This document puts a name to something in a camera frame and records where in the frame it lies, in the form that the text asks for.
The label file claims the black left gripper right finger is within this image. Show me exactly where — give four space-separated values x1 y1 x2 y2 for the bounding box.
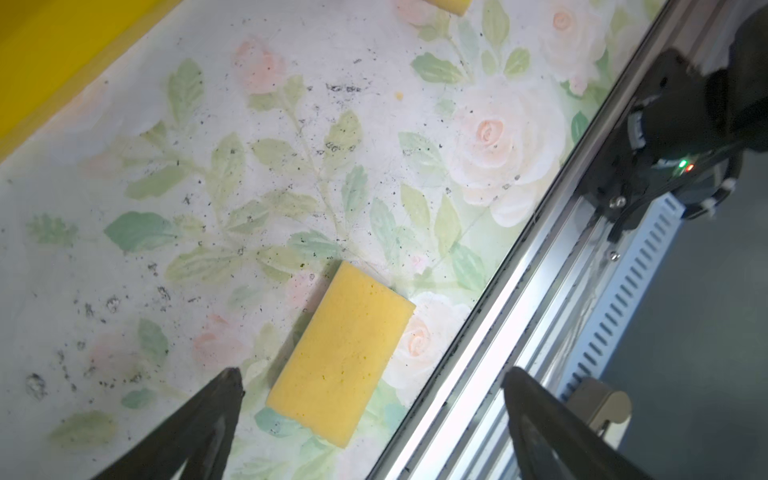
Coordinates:
503 367 649 479

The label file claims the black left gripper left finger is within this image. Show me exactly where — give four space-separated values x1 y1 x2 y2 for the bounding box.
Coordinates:
96 367 244 479

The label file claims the yellow sponge green backing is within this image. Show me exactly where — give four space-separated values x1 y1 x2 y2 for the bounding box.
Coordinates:
266 262 415 448

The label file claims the small yellow sponge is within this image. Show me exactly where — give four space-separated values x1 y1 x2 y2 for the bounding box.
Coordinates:
426 0 471 16

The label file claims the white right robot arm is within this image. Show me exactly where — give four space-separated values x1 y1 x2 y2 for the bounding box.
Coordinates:
627 7 767 160

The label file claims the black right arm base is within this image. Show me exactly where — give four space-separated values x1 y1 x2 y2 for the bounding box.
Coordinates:
579 49 746 243

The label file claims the yellow wooden shelf unit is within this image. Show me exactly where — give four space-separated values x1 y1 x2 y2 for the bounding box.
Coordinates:
1 0 178 158

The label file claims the aluminium front rail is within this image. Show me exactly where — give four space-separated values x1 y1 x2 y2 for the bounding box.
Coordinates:
365 0 739 480

